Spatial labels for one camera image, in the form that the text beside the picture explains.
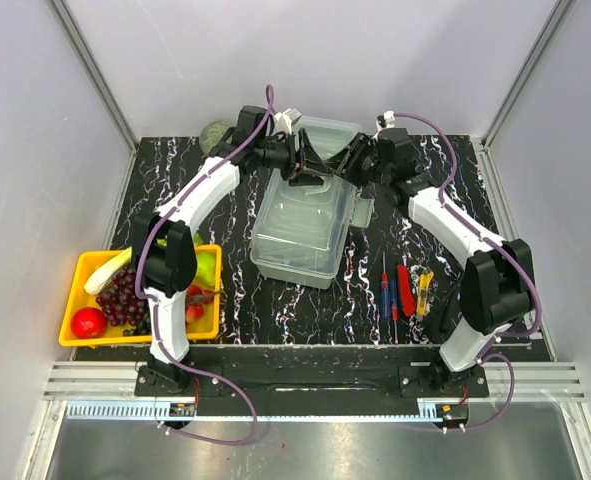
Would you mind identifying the translucent plastic tool box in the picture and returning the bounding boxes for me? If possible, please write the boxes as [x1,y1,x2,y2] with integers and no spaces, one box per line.
[249,115,374,290]

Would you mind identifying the blue screwdriver long shaft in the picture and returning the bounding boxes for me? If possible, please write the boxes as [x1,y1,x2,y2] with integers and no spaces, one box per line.
[380,252,391,320]

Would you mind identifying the blue screwdriver red tip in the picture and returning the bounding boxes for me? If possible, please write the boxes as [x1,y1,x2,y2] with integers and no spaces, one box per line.
[389,280,399,344]

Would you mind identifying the yellow utility knife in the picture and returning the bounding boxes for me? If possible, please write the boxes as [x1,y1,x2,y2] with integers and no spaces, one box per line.
[416,269,434,322]

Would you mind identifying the red folding knife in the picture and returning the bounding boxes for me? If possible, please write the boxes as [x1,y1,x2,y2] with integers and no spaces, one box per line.
[396,264,416,318]

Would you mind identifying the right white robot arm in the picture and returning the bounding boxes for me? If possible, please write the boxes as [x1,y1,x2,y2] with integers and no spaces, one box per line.
[325,127,540,389]

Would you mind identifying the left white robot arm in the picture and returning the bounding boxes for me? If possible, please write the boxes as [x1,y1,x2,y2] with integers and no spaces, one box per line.
[132,106,333,377]

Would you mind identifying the green melon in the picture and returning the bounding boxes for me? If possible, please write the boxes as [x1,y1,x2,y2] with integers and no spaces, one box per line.
[198,120,230,155]

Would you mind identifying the yellow fruit bin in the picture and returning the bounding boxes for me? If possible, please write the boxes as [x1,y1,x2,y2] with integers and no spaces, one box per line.
[59,245,222,348]

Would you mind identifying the green pear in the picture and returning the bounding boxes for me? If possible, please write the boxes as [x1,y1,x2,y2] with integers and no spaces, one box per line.
[195,251,218,286]

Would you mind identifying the black marble mat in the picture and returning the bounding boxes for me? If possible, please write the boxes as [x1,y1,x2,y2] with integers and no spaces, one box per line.
[111,135,499,345]

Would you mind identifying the red cherry bunch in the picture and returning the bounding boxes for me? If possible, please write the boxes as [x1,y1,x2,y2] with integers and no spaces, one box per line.
[185,284,215,324]

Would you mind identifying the black hex key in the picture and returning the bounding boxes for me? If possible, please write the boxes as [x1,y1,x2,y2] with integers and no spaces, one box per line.
[438,279,461,334]

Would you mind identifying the green celery stalk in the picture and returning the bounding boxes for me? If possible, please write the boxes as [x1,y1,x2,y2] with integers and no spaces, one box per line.
[84,238,185,300]

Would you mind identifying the purple grape bunch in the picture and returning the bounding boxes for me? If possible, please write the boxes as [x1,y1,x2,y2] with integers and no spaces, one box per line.
[96,266,151,336]

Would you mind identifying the red pomegranate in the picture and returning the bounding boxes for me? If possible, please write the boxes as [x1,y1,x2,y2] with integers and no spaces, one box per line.
[70,307,108,339]

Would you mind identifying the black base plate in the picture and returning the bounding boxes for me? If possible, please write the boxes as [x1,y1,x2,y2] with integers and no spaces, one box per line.
[133,344,491,401]

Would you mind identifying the aluminium frame rail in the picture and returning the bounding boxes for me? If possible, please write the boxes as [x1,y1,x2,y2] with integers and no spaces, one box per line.
[43,362,585,423]

